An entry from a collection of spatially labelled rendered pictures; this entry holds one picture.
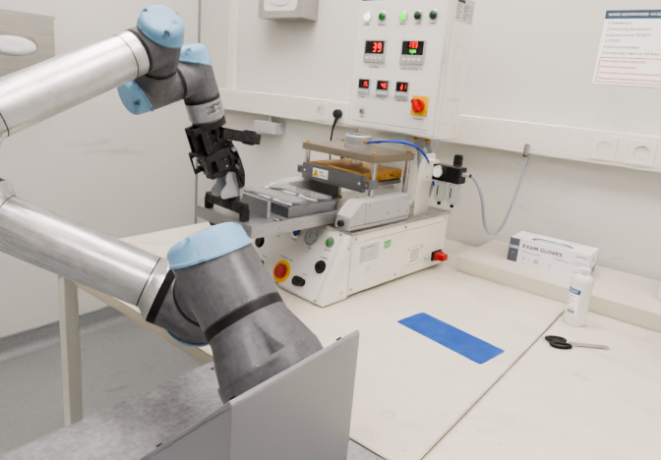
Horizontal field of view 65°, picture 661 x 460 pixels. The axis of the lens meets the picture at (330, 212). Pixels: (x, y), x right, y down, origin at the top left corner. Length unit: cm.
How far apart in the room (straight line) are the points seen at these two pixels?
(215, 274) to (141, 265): 18
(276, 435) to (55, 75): 59
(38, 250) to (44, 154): 169
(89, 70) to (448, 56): 95
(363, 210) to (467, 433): 60
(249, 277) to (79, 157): 197
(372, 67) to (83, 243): 105
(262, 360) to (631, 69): 143
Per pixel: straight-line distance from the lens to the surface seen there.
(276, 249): 141
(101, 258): 86
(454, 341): 121
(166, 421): 91
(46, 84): 86
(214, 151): 114
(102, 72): 90
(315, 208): 126
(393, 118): 157
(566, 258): 165
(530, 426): 100
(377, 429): 91
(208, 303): 71
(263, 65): 255
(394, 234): 142
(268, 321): 69
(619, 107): 180
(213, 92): 111
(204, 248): 71
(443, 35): 150
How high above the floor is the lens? 128
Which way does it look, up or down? 14 degrees down
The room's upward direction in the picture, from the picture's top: 5 degrees clockwise
